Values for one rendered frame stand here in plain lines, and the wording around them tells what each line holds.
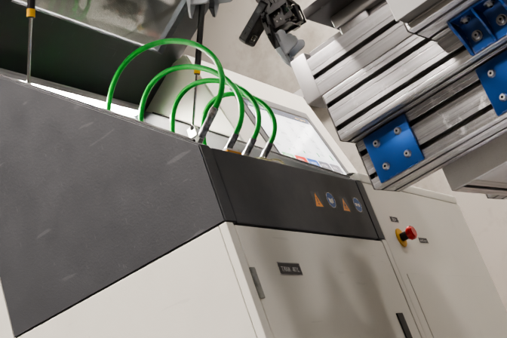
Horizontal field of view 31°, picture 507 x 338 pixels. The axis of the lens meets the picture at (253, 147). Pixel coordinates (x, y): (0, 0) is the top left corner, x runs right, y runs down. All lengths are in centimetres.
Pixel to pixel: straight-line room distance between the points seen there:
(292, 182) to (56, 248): 51
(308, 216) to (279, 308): 33
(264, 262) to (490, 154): 46
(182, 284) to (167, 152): 25
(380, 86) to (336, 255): 57
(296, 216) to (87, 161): 44
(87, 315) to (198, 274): 28
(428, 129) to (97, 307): 75
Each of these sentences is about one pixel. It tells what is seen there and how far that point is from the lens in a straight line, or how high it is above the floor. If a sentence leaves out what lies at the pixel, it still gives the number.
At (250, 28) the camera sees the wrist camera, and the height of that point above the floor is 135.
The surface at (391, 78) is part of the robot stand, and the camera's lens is 149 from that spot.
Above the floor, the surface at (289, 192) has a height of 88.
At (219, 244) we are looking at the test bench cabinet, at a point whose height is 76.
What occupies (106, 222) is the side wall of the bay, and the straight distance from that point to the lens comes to 182.
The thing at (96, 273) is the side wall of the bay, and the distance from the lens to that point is 183.
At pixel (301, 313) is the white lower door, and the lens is 173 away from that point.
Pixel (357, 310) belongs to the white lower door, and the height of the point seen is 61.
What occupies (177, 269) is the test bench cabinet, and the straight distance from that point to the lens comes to 170.
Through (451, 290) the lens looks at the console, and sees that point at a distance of 250.
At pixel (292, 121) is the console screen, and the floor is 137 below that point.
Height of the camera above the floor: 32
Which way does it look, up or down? 21 degrees up
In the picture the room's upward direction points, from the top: 20 degrees counter-clockwise
